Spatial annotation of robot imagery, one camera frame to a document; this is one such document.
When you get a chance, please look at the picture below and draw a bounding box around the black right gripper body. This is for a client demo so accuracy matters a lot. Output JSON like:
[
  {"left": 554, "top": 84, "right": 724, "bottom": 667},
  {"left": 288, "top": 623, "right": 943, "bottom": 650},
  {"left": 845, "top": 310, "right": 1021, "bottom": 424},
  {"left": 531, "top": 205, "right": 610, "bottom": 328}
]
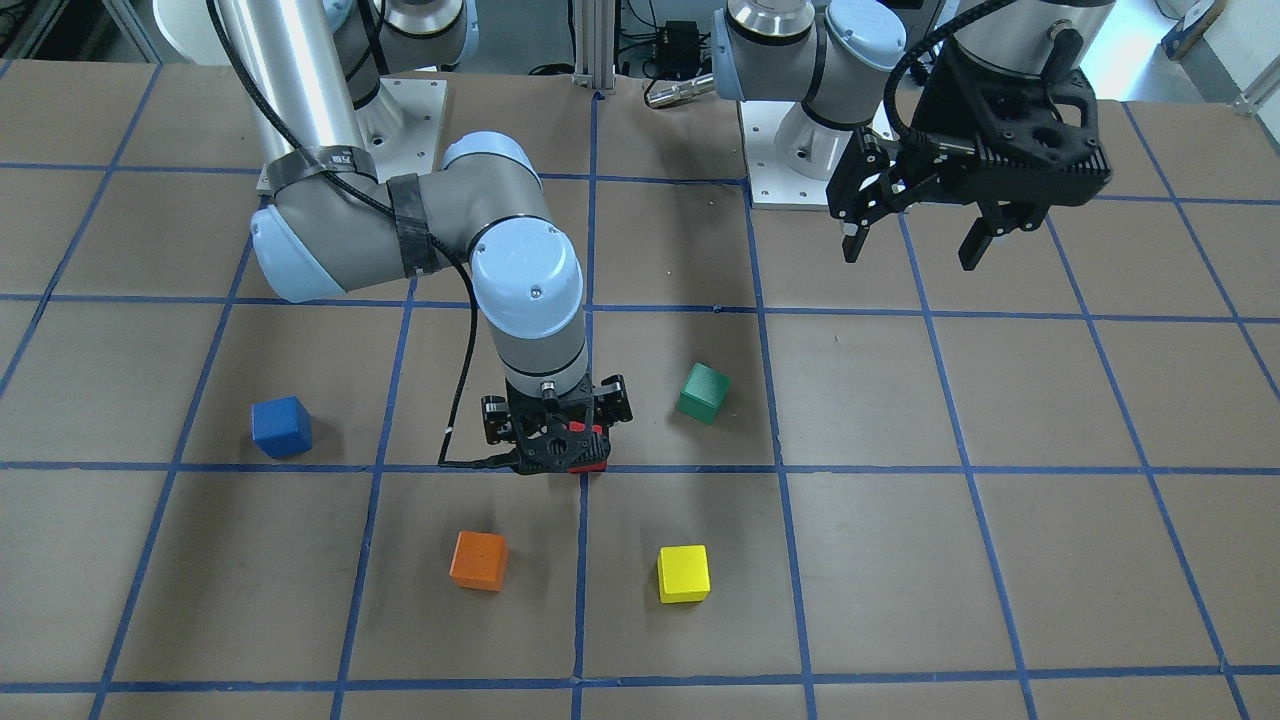
[{"left": 480, "top": 375, "right": 634, "bottom": 475}]

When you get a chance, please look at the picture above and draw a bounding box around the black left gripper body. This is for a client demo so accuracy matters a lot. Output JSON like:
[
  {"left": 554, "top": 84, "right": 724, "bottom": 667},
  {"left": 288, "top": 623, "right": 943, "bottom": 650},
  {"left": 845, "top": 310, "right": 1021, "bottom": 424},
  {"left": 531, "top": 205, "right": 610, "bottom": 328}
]
[{"left": 826, "top": 40, "right": 1114, "bottom": 225}]

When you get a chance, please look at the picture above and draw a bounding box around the red wooden block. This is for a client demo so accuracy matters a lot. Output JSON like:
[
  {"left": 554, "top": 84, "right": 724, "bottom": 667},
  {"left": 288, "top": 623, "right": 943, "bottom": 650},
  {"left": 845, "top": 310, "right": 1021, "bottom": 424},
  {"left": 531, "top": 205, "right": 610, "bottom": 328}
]
[{"left": 568, "top": 424, "right": 611, "bottom": 474}]

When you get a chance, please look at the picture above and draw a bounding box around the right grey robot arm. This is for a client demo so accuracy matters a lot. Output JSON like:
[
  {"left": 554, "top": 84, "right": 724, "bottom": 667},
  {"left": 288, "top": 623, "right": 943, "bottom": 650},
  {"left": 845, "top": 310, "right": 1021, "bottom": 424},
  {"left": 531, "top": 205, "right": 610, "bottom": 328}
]
[{"left": 206, "top": 1, "right": 634, "bottom": 475}]

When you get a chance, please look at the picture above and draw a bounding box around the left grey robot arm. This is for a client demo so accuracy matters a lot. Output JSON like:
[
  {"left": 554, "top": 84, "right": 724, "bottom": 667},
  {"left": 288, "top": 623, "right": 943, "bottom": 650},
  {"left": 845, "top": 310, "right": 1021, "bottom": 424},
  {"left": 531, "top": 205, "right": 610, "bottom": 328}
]
[{"left": 710, "top": 1, "right": 1114, "bottom": 272}]

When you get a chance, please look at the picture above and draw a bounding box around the orange wooden block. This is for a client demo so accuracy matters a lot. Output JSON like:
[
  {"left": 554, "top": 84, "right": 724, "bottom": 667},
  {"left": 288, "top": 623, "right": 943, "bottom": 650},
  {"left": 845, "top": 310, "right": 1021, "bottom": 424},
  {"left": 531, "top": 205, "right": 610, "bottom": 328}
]
[{"left": 449, "top": 530, "right": 509, "bottom": 592}]

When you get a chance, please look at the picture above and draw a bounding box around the green wooden block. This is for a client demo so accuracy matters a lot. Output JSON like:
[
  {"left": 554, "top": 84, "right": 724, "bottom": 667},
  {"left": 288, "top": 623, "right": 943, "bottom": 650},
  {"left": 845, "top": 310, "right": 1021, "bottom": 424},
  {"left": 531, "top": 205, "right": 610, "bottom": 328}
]
[{"left": 675, "top": 363, "right": 732, "bottom": 425}]

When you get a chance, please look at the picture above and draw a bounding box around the yellow wooden block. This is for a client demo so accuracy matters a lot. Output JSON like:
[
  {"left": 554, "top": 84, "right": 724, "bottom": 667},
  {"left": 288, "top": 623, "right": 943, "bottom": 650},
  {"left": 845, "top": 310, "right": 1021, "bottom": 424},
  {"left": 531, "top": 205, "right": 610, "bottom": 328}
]
[{"left": 657, "top": 544, "right": 710, "bottom": 603}]

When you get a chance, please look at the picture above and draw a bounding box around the blue wooden block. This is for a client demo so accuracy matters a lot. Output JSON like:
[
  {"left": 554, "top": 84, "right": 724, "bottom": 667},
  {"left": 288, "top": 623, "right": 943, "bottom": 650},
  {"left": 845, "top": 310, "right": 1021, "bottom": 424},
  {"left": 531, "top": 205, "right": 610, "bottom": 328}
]
[{"left": 250, "top": 396, "right": 314, "bottom": 459}]

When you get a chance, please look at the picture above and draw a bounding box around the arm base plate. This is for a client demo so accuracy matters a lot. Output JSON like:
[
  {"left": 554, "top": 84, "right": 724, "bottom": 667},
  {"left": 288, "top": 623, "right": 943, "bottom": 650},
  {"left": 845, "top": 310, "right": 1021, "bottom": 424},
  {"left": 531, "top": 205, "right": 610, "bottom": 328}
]
[
  {"left": 355, "top": 78, "right": 448, "bottom": 182},
  {"left": 739, "top": 101, "right": 852, "bottom": 211}
]

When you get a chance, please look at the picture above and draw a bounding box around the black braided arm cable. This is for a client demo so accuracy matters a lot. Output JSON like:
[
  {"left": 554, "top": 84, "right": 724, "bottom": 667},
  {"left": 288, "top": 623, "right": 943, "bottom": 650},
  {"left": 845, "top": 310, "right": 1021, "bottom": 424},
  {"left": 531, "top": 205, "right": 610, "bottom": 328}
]
[{"left": 882, "top": 0, "right": 1021, "bottom": 146}]

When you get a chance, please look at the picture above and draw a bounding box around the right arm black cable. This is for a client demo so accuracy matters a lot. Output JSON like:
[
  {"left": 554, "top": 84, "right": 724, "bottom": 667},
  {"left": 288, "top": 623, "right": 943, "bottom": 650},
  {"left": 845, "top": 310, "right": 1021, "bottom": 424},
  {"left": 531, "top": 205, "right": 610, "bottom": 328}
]
[{"left": 205, "top": 0, "right": 521, "bottom": 471}]

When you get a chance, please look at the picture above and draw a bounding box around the aluminium frame post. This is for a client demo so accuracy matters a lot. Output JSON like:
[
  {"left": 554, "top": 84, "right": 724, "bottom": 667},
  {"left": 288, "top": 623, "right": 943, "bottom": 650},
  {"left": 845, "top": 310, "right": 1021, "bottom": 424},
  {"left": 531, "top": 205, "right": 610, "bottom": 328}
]
[{"left": 570, "top": 0, "right": 620, "bottom": 96}]

